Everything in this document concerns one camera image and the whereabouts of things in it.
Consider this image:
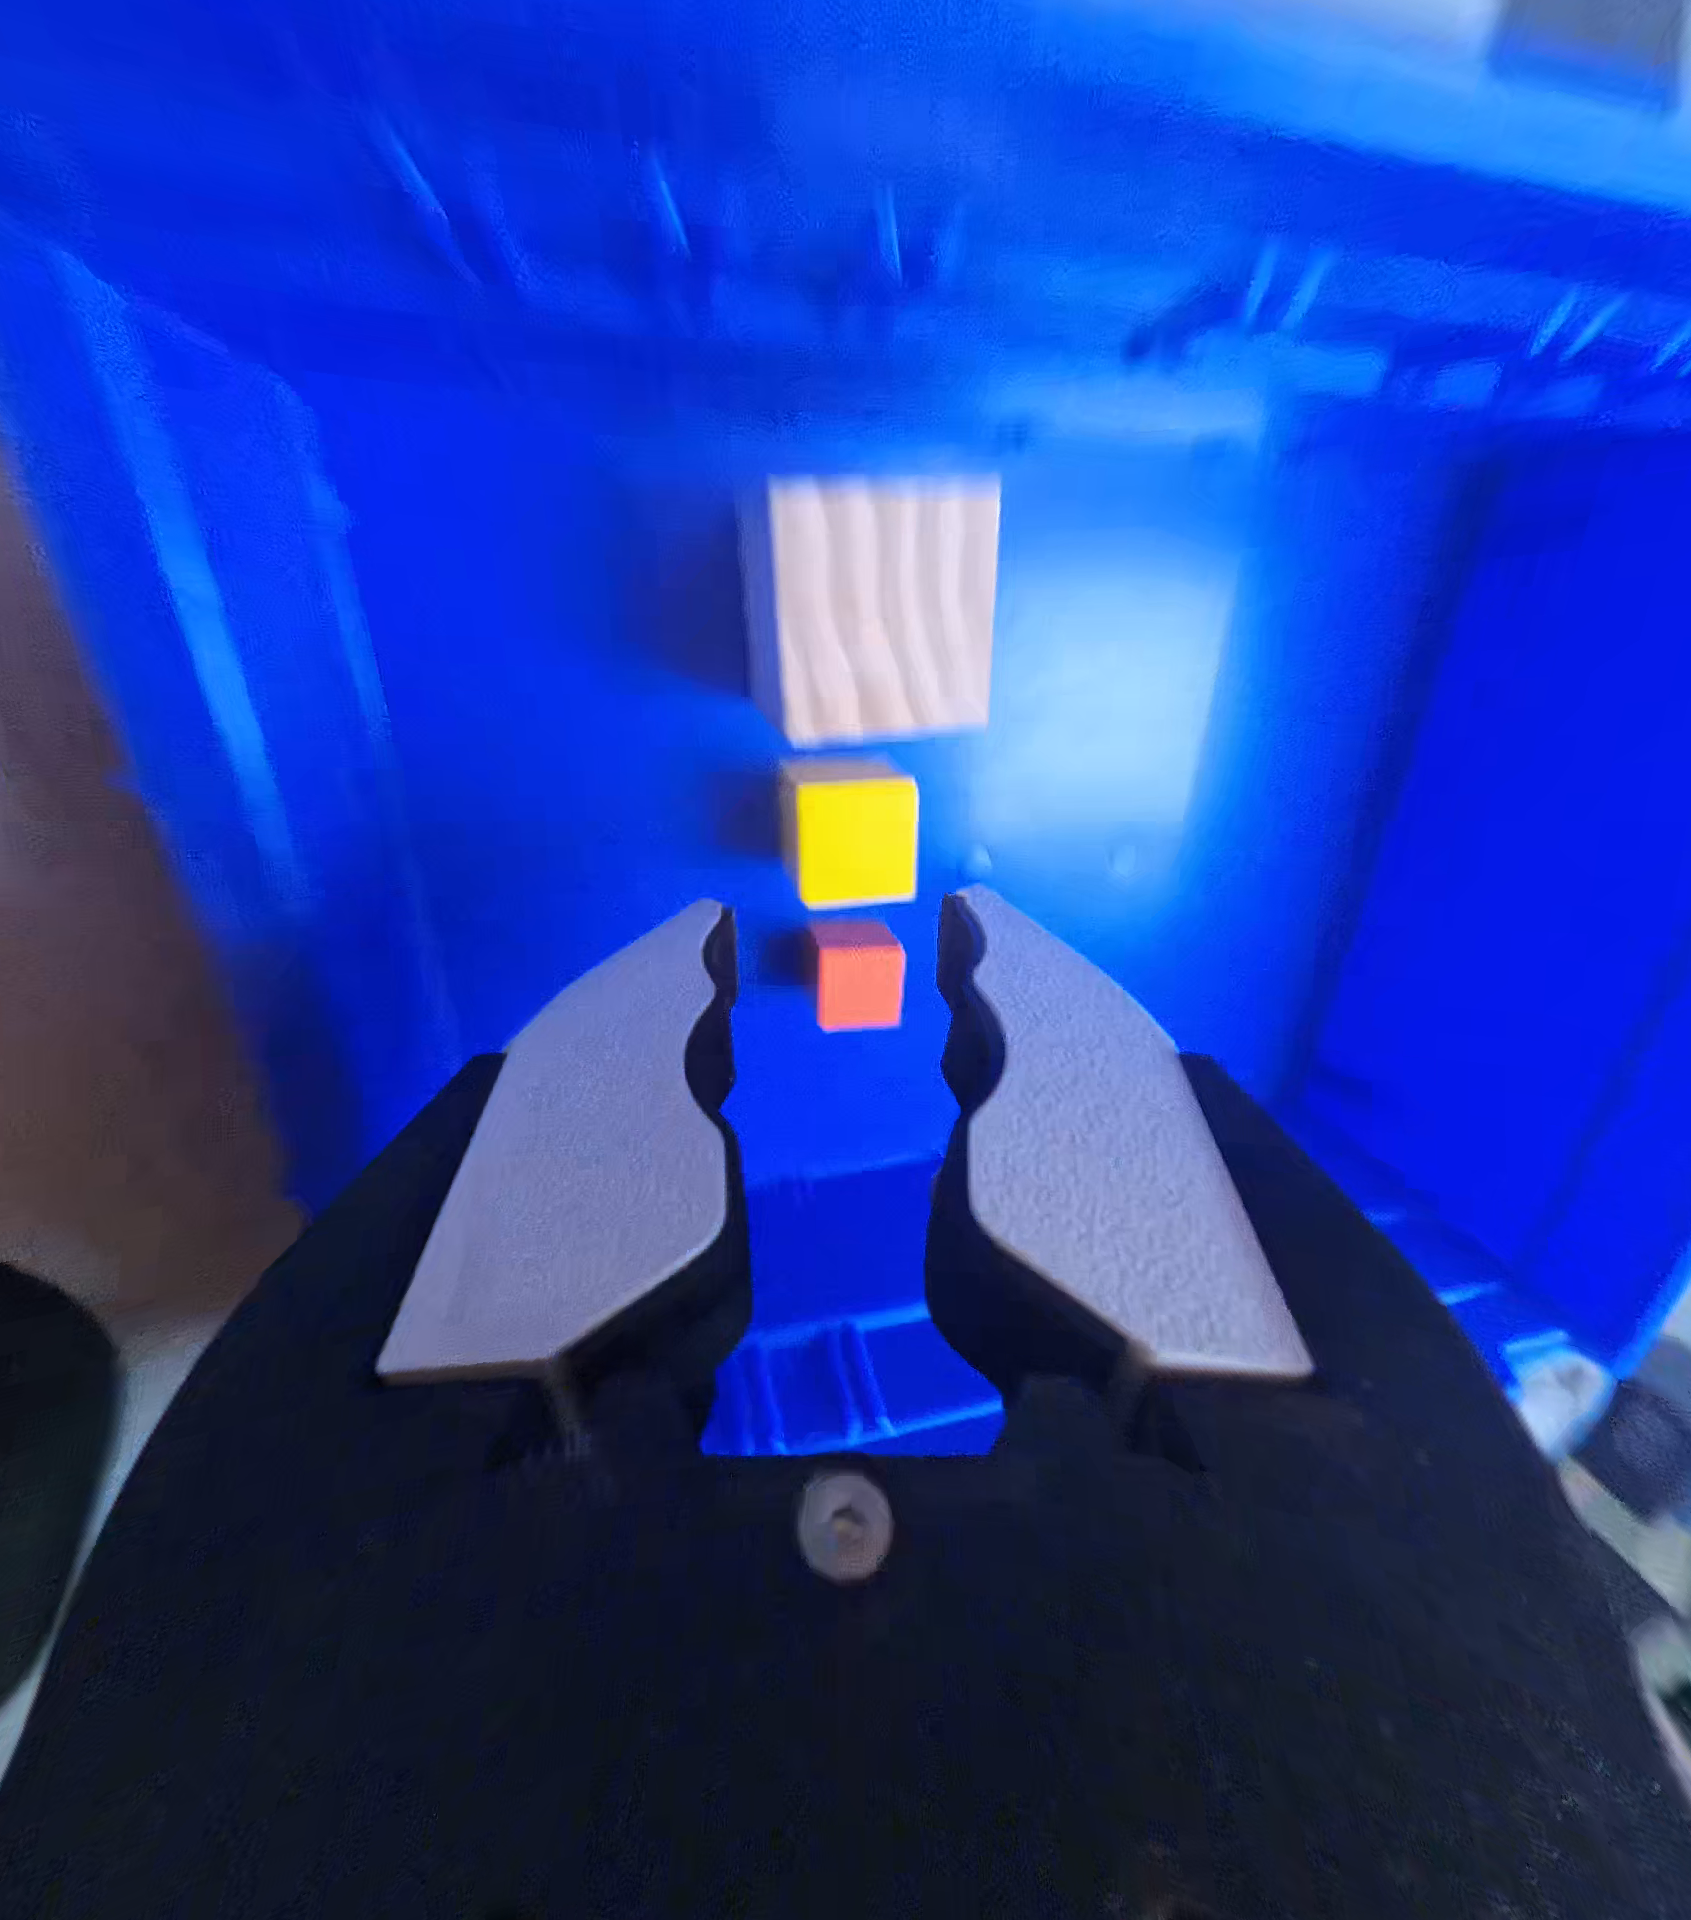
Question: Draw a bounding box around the large pale wooden cube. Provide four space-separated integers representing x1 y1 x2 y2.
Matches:
744 474 1004 750

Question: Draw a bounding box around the blue plastic bin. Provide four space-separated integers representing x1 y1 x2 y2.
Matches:
0 0 1691 1463

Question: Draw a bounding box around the yellow cube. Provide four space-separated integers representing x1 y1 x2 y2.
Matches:
780 758 922 912

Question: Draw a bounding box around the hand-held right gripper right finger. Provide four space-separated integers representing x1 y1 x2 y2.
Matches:
924 881 1316 1458

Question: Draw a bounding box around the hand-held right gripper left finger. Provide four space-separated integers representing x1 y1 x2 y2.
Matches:
378 895 758 1458

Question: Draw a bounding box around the red cube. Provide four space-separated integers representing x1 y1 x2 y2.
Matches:
804 917 910 1038

